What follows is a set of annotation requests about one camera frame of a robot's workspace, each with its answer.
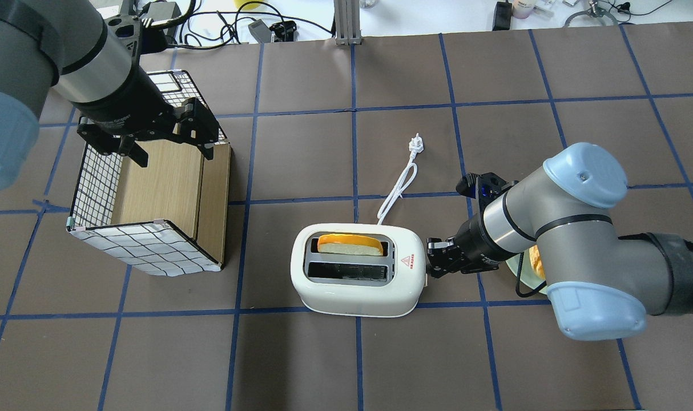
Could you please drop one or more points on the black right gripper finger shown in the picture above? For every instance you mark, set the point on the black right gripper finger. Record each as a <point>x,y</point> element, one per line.
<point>437,267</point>
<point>436,246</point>

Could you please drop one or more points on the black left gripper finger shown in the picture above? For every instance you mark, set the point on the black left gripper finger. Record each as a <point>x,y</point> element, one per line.
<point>207,149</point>
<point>128,147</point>

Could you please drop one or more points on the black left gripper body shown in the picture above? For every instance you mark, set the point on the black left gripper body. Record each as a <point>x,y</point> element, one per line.
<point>125,104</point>

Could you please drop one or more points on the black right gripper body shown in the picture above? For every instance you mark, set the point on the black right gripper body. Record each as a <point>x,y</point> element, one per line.
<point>470,239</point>

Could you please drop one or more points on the white two-slot toaster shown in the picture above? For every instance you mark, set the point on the white two-slot toaster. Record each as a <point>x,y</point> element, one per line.
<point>369,286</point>

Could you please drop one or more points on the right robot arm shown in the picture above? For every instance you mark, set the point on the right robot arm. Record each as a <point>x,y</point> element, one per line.
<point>600,285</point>

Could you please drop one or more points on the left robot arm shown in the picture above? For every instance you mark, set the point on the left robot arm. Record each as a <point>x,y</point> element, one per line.
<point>93,62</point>

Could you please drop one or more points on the toast slice in toaster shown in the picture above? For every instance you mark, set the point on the toast slice in toaster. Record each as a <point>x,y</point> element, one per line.
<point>349,244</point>

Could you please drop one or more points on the light green plate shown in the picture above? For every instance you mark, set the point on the light green plate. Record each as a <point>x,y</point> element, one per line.
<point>528,279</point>

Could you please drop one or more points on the golden triangular pastry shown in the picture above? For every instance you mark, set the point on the golden triangular pastry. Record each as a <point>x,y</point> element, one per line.
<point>536,262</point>

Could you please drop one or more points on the black power adapter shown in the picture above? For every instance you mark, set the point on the black power adapter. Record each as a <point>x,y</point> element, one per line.
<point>261,32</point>

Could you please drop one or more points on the aluminium frame post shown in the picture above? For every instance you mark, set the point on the aluminium frame post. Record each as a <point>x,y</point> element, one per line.
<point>347,22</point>

